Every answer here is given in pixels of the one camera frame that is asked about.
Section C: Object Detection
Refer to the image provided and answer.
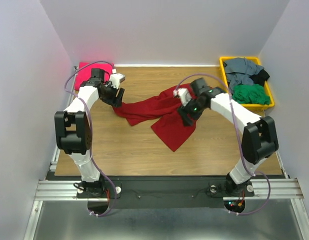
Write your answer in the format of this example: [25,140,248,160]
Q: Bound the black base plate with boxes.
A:
[74,176,255,213]

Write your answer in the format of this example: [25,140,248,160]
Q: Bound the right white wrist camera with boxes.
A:
[173,87,192,107]

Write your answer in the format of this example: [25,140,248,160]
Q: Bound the green t shirt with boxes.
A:
[232,84,271,105]

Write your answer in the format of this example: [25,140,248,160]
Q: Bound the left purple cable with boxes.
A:
[63,60,118,218]

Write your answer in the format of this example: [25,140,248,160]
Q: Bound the folded pink t shirt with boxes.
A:
[74,63,113,91]

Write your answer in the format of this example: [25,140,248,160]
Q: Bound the dark red t shirt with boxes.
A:
[113,86,196,152]

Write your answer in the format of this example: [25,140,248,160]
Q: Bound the yellow plastic bin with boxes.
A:
[219,56,275,111]

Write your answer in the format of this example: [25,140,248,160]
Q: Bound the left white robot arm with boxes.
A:
[54,68,125,198]

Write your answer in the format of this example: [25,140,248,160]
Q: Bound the grey t shirt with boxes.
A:
[223,57,264,90]

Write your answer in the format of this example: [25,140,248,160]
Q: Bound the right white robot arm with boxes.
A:
[173,78,279,195]

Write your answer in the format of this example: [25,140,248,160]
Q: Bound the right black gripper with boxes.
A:
[176,96,207,128]

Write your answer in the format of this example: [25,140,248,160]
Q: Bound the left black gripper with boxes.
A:
[100,80,125,108]

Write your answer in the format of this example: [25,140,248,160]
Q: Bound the aluminium frame rail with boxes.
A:
[24,155,309,240]

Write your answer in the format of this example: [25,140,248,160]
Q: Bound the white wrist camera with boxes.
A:
[108,68,126,89]
[173,87,192,107]

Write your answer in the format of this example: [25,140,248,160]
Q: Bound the black t shirt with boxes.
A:
[249,69,270,87]

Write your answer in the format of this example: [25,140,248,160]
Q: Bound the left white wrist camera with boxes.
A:
[108,68,126,89]

